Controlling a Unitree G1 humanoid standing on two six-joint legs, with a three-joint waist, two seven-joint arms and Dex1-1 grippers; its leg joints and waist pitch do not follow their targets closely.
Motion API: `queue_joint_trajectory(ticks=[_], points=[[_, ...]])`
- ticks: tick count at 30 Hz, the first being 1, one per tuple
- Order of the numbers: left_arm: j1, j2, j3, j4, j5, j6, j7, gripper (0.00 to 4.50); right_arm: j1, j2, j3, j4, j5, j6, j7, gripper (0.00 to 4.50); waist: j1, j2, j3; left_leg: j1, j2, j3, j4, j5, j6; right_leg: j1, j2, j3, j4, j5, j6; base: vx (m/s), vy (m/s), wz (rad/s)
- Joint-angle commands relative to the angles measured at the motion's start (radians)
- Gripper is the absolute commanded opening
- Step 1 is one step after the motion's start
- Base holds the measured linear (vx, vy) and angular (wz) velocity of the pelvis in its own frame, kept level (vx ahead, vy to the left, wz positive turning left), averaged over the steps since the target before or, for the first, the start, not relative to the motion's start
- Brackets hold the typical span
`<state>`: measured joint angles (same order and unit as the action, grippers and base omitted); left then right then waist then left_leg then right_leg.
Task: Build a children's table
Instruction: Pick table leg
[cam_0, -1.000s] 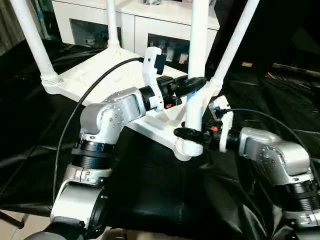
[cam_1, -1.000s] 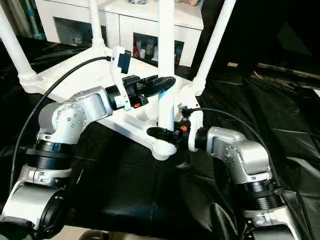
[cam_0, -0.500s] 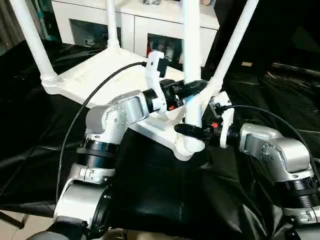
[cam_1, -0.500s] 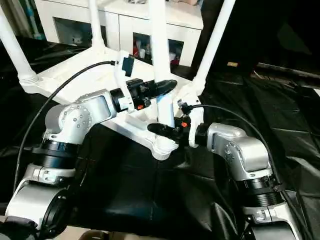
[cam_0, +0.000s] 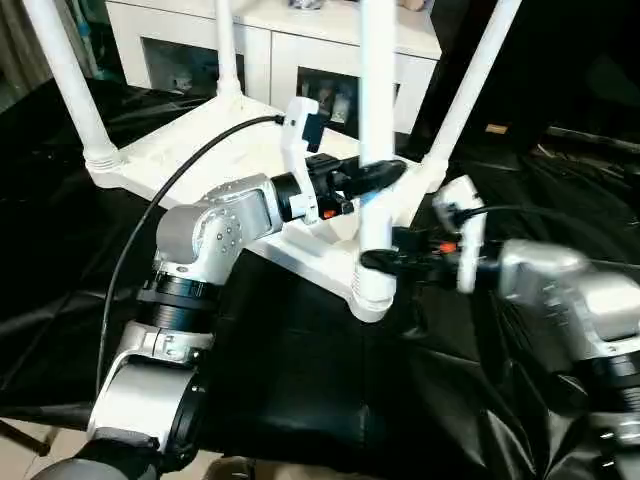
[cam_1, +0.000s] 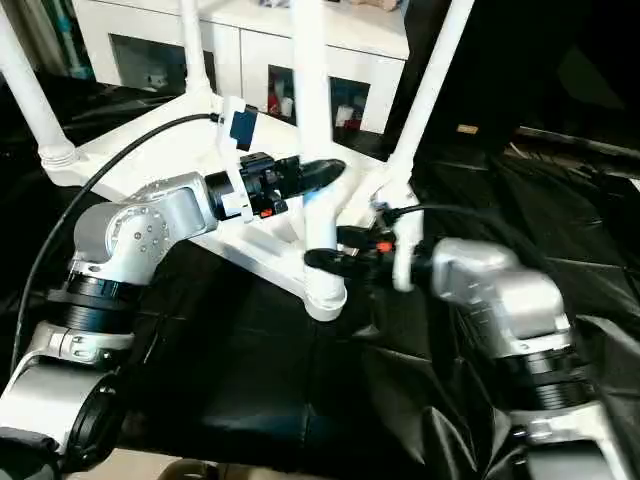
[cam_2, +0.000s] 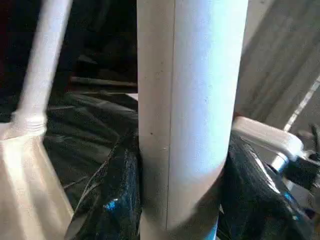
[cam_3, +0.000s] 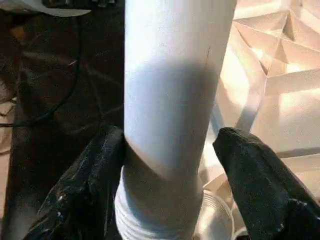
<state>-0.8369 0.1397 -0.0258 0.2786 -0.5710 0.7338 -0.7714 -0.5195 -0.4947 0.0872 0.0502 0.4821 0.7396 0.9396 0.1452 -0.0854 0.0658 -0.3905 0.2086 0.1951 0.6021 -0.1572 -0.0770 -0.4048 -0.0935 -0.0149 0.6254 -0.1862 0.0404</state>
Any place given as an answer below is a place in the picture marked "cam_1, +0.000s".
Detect black work mat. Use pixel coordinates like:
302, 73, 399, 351
0, 75, 640, 480

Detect white plastic table leg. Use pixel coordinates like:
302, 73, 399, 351
0, 0, 81, 168
178, 0, 214, 97
289, 0, 350, 323
373, 0, 477, 203

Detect white plastic table top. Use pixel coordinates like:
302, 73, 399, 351
40, 88, 417, 323

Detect pink soft toy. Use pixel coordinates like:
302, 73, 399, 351
350, 0, 403, 12

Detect teal curtain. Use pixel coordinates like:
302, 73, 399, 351
48, 0, 93, 79

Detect white glass-door cabinet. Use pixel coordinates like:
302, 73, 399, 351
75, 0, 411, 137

